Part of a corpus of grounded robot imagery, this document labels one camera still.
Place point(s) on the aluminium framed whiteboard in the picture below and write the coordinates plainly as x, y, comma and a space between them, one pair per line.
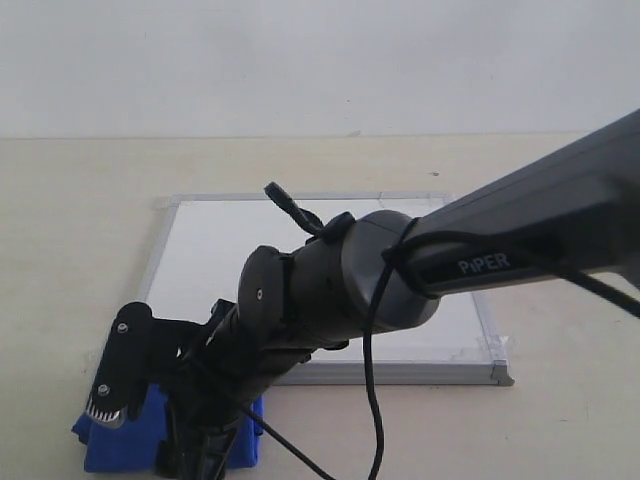
202, 247

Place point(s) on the clear tape back left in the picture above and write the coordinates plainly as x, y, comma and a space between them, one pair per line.
162, 203

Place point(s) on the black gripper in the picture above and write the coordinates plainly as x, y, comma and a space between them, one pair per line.
212, 374

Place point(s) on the clear tape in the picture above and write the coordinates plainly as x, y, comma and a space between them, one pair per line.
162, 203
492, 349

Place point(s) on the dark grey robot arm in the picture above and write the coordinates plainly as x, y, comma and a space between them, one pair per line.
570, 215

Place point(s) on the clear tape front right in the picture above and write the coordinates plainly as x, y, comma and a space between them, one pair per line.
492, 349

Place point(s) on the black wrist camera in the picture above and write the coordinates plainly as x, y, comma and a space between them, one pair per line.
119, 388

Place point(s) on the blue microfibre cloth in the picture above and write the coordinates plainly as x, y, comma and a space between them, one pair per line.
133, 446

